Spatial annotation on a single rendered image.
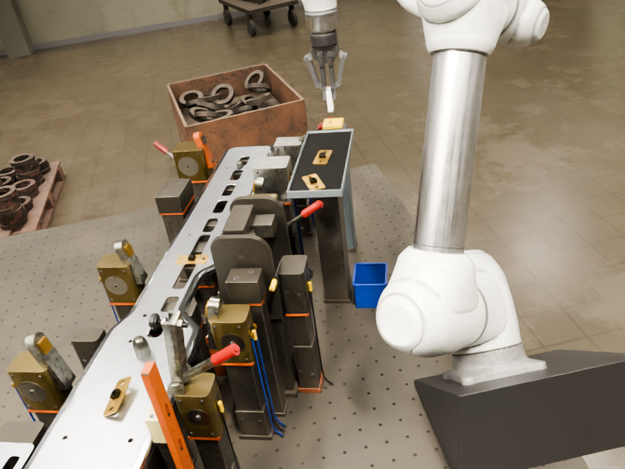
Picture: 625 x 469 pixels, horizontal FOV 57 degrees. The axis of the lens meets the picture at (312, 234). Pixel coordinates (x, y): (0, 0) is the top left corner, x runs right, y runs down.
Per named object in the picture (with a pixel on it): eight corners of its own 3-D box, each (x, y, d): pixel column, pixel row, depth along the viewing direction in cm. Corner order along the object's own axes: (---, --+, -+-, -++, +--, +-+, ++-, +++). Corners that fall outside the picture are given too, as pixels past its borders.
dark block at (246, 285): (261, 400, 148) (231, 267, 125) (288, 401, 146) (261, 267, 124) (258, 416, 144) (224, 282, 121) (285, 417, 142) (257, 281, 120)
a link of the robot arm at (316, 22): (306, 6, 164) (309, 27, 167) (301, 13, 156) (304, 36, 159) (339, 3, 162) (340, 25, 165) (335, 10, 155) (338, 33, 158)
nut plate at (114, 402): (119, 381, 116) (114, 377, 116) (132, 376, 115) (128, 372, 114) (102, 417, 110) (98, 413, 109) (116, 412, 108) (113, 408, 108)
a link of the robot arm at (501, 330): (535, 338, 130) (511, 242, 133) (499, 351, 116) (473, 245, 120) (470, 346, 140) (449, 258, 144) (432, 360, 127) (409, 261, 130)
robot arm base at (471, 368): (510, 362, 141) (504, 339, 142) (550, 368, 120) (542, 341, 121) (438, 377, 140) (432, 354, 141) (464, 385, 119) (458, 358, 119)
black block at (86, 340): (105, 409, 152) (67, 326, 136) (140, 411, 150) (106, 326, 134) (97, 426, 147) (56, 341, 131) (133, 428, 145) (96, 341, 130)
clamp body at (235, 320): (246, 419, 144) (215, 302, 124) (288, 421, 142) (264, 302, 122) (239, 441, 138) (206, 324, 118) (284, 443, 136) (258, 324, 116)
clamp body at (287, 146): (291, 227, 217) (277, 137, 197) (323, 226, 215) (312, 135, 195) (288, 237, 211) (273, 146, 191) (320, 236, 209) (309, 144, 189)
